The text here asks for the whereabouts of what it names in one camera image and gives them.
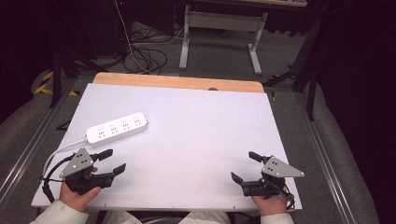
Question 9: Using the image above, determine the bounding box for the white power strip cable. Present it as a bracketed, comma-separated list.
[41, 136, 90, 179]

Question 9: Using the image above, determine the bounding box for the person's leg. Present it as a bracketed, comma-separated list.
[101, 210, 144, 224]
[177, 211, 229, 224]

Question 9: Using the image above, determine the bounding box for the person's left leg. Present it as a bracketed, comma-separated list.
[101, 210, 144, 224]

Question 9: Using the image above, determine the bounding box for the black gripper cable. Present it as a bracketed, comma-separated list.
[40, 154, 77, 204]
[281, 183, 296, 210]

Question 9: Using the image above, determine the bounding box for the person's left hand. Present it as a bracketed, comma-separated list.
[59, 167, 103, 213]

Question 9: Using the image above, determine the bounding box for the person's right leg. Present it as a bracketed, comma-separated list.
[177, 211, 229, 224]

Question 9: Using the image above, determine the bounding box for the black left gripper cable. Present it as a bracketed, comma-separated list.
[40, 154, 77, 204]

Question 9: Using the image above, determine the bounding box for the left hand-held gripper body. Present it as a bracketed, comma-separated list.
[59, 147, 117, 196]

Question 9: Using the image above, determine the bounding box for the white board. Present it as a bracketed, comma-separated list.
[31, 82, 304, 213]

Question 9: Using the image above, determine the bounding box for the aluminium floor rail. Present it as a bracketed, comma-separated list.
[0, 78, 78, 203]
[294, 92, 353, 224]

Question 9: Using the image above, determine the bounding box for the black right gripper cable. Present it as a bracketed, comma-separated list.
[281, 183, 296, 210]

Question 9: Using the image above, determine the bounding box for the white power strip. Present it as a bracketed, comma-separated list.
[85, 111, 150, 148]

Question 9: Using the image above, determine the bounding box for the white metal desk frame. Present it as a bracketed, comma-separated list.
[178, 0, 308, 77]

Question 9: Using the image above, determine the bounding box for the thin white cable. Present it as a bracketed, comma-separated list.
[113, 0, 154, 76]

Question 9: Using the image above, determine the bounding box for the black cable bundle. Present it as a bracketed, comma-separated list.
[122, 28, 185, 76]

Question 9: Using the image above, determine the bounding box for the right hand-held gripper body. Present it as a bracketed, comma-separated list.
[241, 155, 305, 199]

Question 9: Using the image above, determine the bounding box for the person's right hand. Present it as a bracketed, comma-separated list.
[251, 189, 290, 217]

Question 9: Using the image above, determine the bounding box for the black metal stand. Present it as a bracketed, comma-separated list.
[262, 18, 323, 121]

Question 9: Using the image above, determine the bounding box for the black tripod stand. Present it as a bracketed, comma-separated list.
[49, 46, 110, 109]

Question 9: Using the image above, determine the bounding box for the wooden table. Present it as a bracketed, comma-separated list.
[92, 72, 266, 94]

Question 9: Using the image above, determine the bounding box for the dark curtain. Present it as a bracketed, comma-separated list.
[0, 0, 59, 125]
[313, 0, 396, 224]

